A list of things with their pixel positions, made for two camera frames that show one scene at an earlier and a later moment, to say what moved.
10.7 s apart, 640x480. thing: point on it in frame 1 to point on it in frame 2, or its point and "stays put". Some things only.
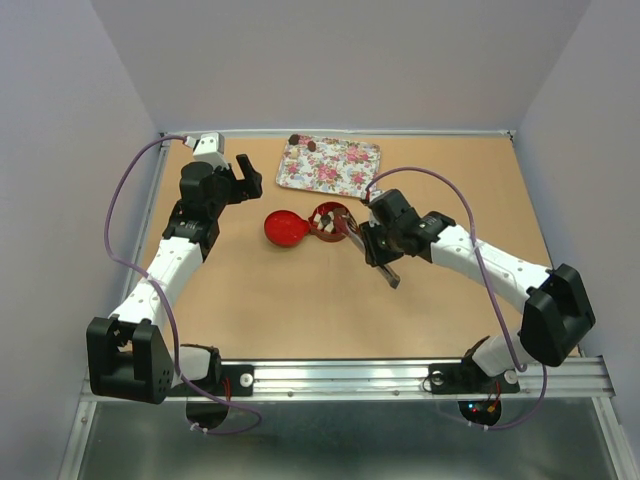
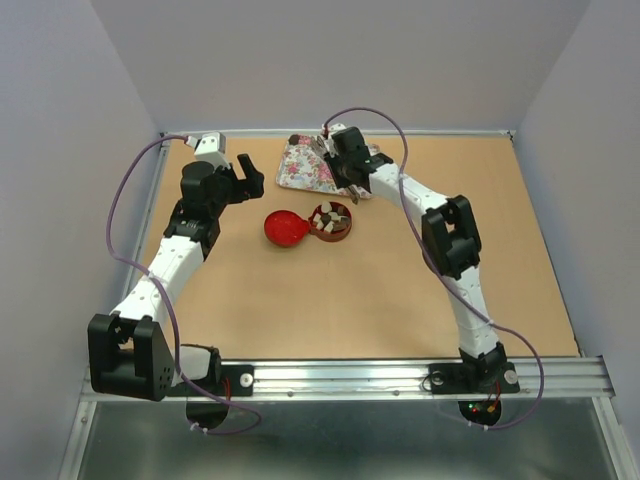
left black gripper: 244,189 stays put
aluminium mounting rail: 570,379 stays put
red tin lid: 284,228 stays put
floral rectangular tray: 328,165 stays put
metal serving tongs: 345,224 to 322,147
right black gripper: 374,255 to 331,161
